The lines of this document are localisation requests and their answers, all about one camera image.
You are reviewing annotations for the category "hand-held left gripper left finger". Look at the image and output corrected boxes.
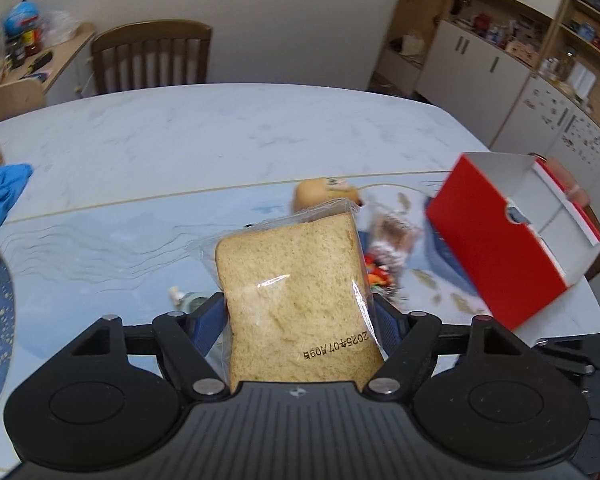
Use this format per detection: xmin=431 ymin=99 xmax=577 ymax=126
xmin=70 ymin=292 xmax=231 ymax=405

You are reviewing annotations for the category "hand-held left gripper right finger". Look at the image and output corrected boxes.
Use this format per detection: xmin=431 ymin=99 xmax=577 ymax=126
xmin=362 ymin=297 xmax=526 ymax=406

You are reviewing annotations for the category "bagged bread slice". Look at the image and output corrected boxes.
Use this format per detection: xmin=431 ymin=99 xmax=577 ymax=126
xmin=187 ymin=199 xmax=388 ymax=393

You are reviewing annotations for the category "red cardboard box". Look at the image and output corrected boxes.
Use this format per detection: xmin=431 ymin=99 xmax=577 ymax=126
xmin=425 ymin=152 xmax=600 ymax=332

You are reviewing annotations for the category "small pale capped item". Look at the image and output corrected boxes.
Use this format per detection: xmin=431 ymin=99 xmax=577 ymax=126
xmin=169 ymin=287 xmax=206 ymax=313

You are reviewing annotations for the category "orange red small toy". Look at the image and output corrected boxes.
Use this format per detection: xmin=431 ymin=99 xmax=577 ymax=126
xmin=362 ymin=255 xmax=401 ymax=291

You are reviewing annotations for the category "clear packet of brown biscuits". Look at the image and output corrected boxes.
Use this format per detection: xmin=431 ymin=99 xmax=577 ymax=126
xmin=367 ymin=202 xmax=423 ymax=266

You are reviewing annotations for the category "brown chair back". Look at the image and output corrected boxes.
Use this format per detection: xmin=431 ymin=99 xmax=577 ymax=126
xmin=585 ymin=210 xmax=600 ymax=281

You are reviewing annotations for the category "yellow wrapped bun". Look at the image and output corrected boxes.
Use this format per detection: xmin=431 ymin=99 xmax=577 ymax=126
xmin=292 ymin=177 xmax=366 ymax=211

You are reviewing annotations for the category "blue cloth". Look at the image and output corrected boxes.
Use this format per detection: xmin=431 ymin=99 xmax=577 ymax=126
xmin=0 ymin=163 xmax=34 ymax=236

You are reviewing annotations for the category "white wooden cabinet unit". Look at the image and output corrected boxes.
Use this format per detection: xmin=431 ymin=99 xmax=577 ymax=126
xmin=370 ymin=0 xmax=600 ymax=201

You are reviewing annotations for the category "dark wooden chair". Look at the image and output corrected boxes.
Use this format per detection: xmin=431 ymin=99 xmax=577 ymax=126
xmin=90 ymin=20 xmax=213 ymax=97

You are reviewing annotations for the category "light wooden chair back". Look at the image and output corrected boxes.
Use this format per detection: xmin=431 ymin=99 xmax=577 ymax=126
xmin=0 ymin=77 xmax=46 ymax=123

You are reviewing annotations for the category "wooden side table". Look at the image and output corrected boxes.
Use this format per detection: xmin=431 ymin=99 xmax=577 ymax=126
xmin=0 ymin=22 xmax=97 ymax=126

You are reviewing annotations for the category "red sauce bottle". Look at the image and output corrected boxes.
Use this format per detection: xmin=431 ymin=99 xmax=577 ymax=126
xmin=22 ymin=30 xmax=43 ymax=58

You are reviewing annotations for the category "clear plastic bag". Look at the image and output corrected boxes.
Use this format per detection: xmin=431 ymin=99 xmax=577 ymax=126
xmin=40 ymin=10 xmax=81 ymax=43

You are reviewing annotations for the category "blue lidded container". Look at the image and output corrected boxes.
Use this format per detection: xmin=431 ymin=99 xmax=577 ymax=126
xmin=5 ymin=0 xmax=41 ymax=36

